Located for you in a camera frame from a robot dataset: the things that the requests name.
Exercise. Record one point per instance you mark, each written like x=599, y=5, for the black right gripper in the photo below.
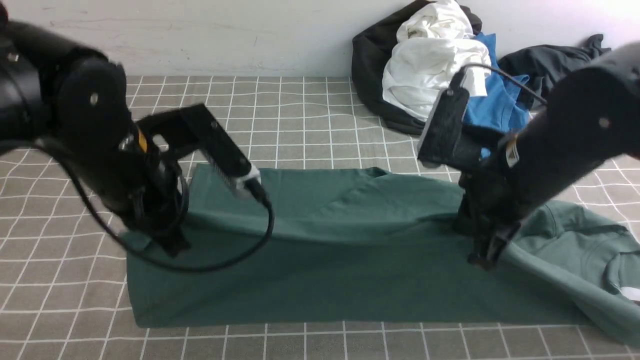
x=487, y=213

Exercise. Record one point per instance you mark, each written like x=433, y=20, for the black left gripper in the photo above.
x=150, y=194

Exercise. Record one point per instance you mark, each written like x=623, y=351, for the green long-sleeved shirt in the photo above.
x=372, y=246

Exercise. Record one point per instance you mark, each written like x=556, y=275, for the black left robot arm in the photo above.
x=70, y=99

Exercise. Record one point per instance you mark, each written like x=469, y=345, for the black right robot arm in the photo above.
x=591, y=116

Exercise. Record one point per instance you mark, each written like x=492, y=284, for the blue shirt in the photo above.
x=499, y=109

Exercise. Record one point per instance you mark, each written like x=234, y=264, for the dark grey crumpled shirt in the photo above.
x=545, y=64

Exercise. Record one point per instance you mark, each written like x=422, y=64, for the white crumpled shirt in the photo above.
x=432, y=45

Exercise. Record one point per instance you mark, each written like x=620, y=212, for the grey checked tablecloth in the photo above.
x=63, y=283

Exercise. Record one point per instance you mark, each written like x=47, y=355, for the black crumpled garment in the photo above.
x=372, y=49

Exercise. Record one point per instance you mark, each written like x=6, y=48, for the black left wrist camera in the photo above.
x=193, y=128

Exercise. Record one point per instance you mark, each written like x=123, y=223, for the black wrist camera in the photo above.
x=193, y=128
x=446, y=139

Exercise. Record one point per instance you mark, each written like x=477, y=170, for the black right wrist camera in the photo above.
x=446, y=139

